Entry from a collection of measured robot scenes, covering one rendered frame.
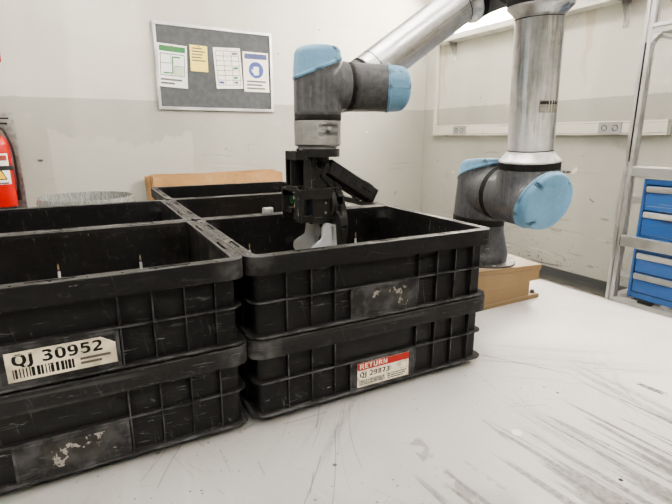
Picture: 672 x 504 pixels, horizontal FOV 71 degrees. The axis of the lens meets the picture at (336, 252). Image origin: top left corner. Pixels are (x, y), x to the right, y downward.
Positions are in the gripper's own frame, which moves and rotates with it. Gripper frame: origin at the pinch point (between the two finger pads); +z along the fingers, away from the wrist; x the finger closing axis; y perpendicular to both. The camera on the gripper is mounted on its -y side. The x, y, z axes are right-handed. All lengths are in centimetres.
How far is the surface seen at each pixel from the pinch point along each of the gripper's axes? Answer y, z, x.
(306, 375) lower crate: 13.8, 9.8, 16.4
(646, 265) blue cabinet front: -192, 36, -34
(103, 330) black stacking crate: 37.5, -1.9, 15.3
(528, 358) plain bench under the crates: -25.9, 15.1, 22.8
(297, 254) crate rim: 15.3, -7.6, 17.5
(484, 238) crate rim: -15.9, -6.5, 20.0
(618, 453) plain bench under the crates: -13.4, 15.2, 44.3
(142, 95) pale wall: -31, -52, -307
